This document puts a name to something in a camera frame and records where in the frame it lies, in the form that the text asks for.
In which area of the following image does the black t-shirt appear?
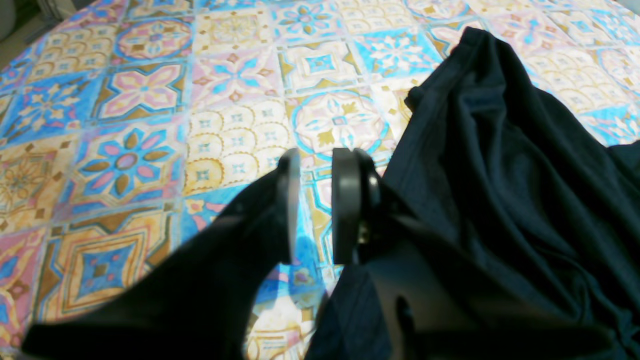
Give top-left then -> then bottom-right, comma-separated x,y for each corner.
305,27 -> 639,360

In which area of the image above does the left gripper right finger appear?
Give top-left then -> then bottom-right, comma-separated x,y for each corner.
331,148 -> 613,360

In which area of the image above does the patterned tablecloth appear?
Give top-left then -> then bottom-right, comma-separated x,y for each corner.
1,0 -> 639,360

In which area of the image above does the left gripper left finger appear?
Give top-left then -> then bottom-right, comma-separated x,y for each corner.
21,148 -> 300,360

